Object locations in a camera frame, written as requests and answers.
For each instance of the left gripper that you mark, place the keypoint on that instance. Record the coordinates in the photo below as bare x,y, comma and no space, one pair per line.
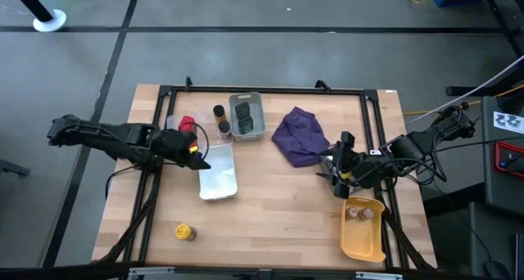
172,145

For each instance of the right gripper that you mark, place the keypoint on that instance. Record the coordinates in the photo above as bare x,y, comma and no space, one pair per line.
360,169

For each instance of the purple label spice bottle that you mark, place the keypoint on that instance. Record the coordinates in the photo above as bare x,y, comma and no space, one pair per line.
224,128

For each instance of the small glass spice jar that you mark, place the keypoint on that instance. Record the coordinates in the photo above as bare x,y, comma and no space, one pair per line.
367,213
352,213

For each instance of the orange spice bottle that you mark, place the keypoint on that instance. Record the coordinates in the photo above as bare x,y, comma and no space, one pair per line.
219,111

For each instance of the dark green spice tin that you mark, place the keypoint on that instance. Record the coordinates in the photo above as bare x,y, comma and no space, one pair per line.
242,110
245,125

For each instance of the yellow-lid spice jar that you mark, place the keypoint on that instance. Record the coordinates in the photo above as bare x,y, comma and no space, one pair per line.
184,231

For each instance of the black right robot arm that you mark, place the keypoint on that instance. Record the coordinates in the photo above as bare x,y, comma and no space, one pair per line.
409,147

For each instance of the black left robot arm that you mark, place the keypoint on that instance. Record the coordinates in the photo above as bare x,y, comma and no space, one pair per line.
106,134

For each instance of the white plastic bin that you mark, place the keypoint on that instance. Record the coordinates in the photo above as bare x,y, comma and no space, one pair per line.
217,182

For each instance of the purple cloth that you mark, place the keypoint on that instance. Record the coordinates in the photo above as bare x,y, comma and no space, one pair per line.
301,138

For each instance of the gray plastic bin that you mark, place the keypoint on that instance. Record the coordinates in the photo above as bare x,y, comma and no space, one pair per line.
258,126

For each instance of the yellow plastic bin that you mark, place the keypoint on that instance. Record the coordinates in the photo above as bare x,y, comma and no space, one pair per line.
362,243

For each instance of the dark cabinet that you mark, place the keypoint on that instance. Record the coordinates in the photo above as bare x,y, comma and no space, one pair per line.
488,190

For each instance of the red-framed device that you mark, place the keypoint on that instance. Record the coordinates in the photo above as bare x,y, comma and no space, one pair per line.
511,161

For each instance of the white sticker black print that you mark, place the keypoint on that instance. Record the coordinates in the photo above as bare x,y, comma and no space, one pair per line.
507,122

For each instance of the black crossbar silver brackets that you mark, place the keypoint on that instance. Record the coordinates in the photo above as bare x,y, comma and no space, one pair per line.
61,272

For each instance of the black table frame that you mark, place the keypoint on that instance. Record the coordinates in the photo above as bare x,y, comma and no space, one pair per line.
286,90

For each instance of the black stanchion post white base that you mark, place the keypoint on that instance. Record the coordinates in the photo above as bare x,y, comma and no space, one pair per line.
49,21

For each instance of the black desk leg frame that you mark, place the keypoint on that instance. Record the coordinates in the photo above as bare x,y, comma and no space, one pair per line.
503,10

